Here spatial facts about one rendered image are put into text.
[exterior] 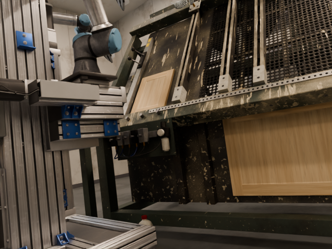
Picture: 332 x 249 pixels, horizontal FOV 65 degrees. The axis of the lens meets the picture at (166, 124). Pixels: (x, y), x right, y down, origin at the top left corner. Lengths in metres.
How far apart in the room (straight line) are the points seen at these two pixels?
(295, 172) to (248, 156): 0.28
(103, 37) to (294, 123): 1.17
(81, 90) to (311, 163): 1.30
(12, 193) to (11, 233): 0.17
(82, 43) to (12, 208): 0.84
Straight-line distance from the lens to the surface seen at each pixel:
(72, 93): 1.18
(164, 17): 2.70
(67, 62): 6.21
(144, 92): 2.11
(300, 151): 1.72
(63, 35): 6.42
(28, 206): 1.42
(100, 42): 1.41
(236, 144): 1.79
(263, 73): 1.60
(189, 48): 2.11
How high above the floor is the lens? 0.64
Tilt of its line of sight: 4 degrees up
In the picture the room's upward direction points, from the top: 7 degrees counter-clockwise
